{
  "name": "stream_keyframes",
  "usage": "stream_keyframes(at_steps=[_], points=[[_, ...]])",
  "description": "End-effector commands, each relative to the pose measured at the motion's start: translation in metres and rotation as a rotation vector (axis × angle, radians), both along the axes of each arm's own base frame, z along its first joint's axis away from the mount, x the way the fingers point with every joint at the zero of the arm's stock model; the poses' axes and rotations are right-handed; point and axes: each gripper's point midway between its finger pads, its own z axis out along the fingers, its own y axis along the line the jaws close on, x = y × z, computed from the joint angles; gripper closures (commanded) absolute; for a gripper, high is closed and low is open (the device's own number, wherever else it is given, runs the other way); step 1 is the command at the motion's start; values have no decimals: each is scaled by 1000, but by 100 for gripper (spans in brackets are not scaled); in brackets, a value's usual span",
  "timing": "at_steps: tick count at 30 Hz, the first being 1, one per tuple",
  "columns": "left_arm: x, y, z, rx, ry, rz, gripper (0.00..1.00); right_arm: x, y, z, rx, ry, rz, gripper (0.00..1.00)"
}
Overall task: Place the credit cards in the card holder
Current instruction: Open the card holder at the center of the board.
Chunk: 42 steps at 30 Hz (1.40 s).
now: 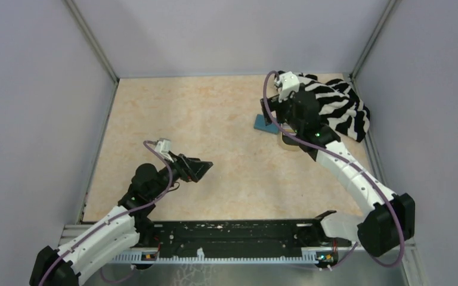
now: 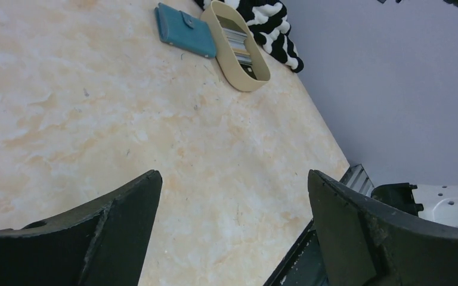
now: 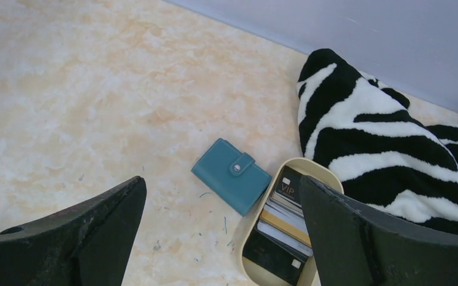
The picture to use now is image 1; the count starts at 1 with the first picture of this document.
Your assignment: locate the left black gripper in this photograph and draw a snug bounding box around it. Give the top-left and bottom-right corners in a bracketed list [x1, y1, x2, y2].
[149, 150, 213, 199]

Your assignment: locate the blue leather card holder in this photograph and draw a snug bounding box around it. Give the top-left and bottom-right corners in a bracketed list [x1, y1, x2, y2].
[253, 114, 279, 135]

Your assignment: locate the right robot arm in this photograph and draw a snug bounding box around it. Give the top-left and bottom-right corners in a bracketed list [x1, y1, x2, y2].
[260, 91, 416, 257]

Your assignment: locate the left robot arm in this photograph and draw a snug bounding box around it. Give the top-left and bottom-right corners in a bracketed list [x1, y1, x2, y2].
[29, 154, 213, 285]

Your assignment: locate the zebra striped cloth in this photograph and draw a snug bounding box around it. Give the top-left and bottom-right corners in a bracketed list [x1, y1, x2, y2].
[297, 73, 371, 142]

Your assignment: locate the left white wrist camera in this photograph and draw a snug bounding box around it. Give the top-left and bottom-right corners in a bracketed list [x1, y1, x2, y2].
[154, 138, 171, 160]

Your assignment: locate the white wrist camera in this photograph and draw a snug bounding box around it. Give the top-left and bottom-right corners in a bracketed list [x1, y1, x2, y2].
[154, 138, 171, 160]
[274, 71, 301, 102]

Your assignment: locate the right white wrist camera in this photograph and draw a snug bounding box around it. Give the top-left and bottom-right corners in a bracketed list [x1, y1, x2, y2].
[274, 71, 301, 102]

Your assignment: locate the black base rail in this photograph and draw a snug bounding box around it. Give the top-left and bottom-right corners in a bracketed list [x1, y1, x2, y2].
[136, 219, 352, 260]

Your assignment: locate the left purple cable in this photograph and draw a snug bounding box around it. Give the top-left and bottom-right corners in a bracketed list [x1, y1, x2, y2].
[39, 140, 175, 285]

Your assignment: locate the purple cable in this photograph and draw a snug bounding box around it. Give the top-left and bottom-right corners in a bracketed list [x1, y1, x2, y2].
[262, 71, 406, 269]
[39, 140, 175, 285]

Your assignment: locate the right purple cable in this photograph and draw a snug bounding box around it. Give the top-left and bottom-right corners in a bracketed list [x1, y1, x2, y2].
[262, 71, 406, 269]

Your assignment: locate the white slotted cable duct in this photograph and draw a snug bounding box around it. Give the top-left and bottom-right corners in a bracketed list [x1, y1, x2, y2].
[107, 250, 320, 265]

